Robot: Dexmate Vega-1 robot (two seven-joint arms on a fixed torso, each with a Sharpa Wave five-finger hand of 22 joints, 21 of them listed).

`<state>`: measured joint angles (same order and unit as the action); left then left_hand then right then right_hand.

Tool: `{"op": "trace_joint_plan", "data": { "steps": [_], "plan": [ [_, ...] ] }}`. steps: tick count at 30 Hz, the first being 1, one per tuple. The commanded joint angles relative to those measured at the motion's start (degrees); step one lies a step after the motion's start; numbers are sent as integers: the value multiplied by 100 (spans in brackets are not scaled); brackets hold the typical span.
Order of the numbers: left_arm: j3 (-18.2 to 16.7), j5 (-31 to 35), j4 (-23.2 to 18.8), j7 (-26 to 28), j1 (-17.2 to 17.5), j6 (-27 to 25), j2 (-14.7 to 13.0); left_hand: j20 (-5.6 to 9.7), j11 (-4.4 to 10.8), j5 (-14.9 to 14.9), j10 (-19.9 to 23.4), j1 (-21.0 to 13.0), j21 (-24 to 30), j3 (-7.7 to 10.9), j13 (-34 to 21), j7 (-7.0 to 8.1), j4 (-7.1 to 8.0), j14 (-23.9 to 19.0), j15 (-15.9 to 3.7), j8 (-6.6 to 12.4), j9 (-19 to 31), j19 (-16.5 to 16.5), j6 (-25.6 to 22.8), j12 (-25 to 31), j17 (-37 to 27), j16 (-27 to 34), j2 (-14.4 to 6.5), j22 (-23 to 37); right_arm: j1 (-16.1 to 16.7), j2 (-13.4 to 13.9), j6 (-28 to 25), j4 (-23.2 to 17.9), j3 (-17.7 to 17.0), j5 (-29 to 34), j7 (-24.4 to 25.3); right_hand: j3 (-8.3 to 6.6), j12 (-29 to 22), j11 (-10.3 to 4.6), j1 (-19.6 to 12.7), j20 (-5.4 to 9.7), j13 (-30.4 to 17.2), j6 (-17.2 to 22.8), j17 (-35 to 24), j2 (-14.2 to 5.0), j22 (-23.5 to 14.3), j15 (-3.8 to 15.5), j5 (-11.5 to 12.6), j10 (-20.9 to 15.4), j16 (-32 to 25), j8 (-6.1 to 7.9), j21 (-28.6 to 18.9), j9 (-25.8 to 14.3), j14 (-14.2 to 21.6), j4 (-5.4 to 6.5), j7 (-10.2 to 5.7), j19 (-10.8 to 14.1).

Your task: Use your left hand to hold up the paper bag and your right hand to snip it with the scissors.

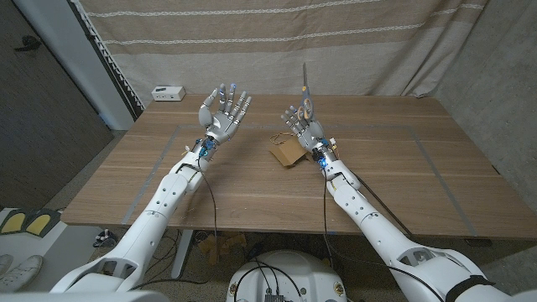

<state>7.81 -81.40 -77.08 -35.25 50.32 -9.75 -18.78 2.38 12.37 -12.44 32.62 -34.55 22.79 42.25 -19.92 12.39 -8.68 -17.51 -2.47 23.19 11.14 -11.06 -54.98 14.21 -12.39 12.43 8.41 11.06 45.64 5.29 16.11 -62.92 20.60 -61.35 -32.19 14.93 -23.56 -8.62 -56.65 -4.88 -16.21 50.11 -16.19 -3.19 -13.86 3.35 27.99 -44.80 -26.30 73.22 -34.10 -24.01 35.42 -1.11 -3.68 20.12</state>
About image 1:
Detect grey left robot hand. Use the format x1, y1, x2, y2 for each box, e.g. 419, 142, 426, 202
197, 82, 253, 148

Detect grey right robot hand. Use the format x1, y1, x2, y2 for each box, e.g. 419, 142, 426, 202
279, 105, 335, 163

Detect grey scissors with tan handles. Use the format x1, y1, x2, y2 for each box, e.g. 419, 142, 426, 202
296, 62, 315, 123

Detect brown paper bag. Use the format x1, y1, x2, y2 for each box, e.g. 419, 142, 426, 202
268, 133, 307, 168

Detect white power strip box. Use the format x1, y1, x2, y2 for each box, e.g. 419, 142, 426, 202
151, 86, 187, 102

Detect grey tape outline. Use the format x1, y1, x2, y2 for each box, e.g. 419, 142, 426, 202
121, 123, 479, 238

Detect beige striped curtain backdrop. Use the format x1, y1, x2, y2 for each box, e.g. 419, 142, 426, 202
77, 0, 490, 108

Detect black triangle-patterned trim strip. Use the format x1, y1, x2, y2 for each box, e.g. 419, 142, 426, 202
69, 0, 146, 121

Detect brown cardboard scraps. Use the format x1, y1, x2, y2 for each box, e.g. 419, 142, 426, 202
196, 232, 248, 266

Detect grey table leg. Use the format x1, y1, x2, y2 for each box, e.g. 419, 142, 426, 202
170, 229, 196, 280

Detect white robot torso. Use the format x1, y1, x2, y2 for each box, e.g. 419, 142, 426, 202
226, 250, 348, 302

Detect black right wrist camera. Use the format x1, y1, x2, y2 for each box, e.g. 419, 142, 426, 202
312, 151, 331, 169

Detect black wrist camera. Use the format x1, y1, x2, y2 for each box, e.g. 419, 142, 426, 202
195, 140, 216, 163
312, 151, 331, 169

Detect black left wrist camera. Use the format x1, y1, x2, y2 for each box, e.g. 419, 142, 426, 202
195, 140, 216, 163

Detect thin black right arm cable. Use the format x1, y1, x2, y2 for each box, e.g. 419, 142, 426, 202
321, 169, 446, 302

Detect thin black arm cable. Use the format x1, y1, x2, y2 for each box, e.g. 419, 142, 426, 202
321, 169, 446, 302
129, 161, 219, 291

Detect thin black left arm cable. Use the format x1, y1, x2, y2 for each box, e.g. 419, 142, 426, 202
129, 161, 219, 291

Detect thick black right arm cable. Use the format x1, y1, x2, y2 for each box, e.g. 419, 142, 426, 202
351, 170, 419, 242

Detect dark door handle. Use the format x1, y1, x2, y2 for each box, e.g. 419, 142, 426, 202
14, 35, 43, 54

